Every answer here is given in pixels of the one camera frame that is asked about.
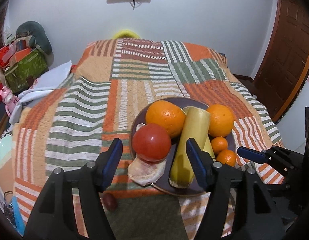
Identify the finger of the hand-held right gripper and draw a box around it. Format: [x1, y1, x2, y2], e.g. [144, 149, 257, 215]
[237, 146, 295, 171]
[261, 145, 306, 164]

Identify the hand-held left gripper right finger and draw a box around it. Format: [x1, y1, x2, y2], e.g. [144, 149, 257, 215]
[186, 137, 288, 240]

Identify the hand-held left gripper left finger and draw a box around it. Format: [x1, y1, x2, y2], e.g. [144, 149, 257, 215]
[24, 138, 123, 240]

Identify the short banana piece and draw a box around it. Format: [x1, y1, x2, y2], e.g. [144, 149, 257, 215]
[182, 106, 216, 162]

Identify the dark purple plate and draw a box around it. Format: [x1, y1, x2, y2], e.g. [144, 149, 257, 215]
[130, 96, 237, 197]

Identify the small mandarin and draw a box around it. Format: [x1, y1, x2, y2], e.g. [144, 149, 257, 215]
[211, 136, 228, 155]
[216, 149, 237, 167]

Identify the long yellow banana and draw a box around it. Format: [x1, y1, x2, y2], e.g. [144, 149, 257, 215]
[168, 106, 211, 188]

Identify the peeled pomelo segment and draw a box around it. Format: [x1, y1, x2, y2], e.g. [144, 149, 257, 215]
[128, 155, 167, 187]

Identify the red tomato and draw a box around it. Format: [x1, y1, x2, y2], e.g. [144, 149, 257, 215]
[133, 123, 172, 162]

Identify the large orange with sticker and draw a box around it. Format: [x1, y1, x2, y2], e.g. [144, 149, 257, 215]
[146, 100, 187, 138]
[206, 104, 235, 138]

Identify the small dark red date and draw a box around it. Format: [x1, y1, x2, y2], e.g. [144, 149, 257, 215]
[103, 193, 118, 210]

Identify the striped patchwork blanket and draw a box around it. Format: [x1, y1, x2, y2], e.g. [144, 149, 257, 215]
[13, 38, 285, 240]

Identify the brown wooden door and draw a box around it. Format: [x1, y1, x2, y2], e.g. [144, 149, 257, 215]
[253, 0, 309, 123]

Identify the white crumpled cloth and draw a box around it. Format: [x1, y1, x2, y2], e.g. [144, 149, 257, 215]
[9, 60, 72, 124]

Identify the pale green round plate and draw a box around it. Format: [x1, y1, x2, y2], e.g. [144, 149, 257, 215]
[0, 135, 15, 174]

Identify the pink toy figure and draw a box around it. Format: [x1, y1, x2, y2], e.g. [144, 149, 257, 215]
[2, 85, 21, 117]

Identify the green patterned storage box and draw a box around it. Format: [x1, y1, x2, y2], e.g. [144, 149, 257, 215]
[4, 48, 49, 93]

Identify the yellow curved cushion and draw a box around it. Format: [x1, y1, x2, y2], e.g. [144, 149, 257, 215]
[112, 29, 141, 39]

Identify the grey curved pillow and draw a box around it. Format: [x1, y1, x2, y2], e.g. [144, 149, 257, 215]
[16, 21, 53, 55]

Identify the red gift box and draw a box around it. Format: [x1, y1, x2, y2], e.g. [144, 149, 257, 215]
[0, 45, 19, 67]

